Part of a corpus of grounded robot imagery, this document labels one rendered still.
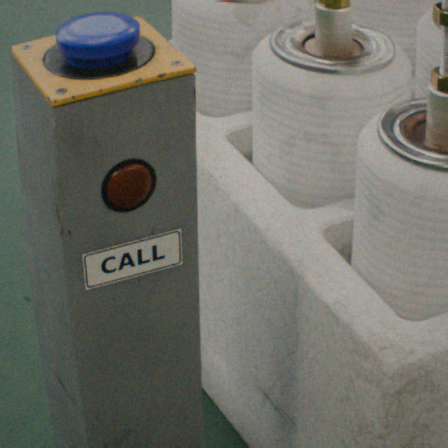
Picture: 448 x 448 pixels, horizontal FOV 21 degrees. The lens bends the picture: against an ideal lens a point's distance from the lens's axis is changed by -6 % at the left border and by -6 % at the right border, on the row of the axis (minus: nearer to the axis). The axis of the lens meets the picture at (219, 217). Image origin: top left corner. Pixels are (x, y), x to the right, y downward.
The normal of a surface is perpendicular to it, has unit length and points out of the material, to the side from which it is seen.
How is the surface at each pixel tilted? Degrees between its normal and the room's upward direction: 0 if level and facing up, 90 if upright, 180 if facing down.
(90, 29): 0
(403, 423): 90
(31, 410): 0
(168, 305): 90
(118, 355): 90
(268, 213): 0
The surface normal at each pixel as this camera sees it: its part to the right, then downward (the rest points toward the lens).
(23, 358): 0.00, -0.84
